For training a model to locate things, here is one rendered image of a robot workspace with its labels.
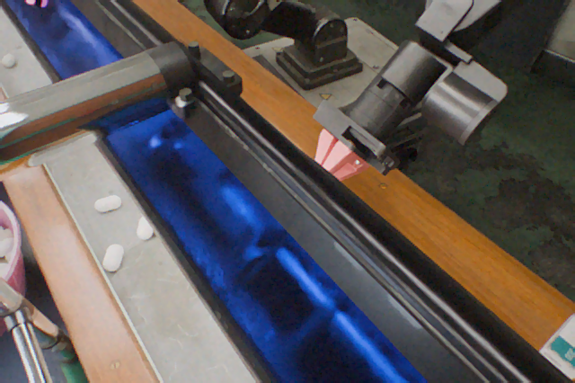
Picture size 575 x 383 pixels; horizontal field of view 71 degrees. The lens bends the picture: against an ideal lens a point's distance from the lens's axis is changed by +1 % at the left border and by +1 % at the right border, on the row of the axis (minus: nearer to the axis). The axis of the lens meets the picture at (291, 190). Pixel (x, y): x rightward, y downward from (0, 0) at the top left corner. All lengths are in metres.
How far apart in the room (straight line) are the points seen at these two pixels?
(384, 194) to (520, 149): 1.45
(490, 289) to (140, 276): 0.43
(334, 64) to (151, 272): 0.91
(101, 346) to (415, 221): 0.40
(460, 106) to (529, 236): 1.26
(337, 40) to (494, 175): 0.90
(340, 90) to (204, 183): 1.11
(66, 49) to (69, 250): 0.35
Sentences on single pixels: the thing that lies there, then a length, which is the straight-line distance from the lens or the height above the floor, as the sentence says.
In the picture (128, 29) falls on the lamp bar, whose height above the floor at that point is 1.11.
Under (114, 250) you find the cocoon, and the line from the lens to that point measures 0.57.
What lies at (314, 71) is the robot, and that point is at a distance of 1.25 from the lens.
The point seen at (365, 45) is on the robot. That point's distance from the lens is 1.49.
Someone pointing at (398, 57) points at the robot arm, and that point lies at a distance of 0.48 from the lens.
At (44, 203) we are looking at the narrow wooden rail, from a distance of 0.65.
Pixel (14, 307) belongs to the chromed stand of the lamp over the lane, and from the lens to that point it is 0.45.
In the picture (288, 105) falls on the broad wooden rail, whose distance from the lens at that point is 0.72.
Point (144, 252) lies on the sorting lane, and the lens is 0.58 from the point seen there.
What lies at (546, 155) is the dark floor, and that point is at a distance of 2.02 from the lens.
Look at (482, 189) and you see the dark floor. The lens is 1.75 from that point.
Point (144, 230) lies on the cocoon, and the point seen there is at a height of 0.76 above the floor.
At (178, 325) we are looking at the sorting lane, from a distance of 0.51.
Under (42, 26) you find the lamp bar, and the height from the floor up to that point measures 1.07.
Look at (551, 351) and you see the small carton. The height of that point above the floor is 0.78.
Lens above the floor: 1.20
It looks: 50 degrees down
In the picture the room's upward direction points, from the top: straight up
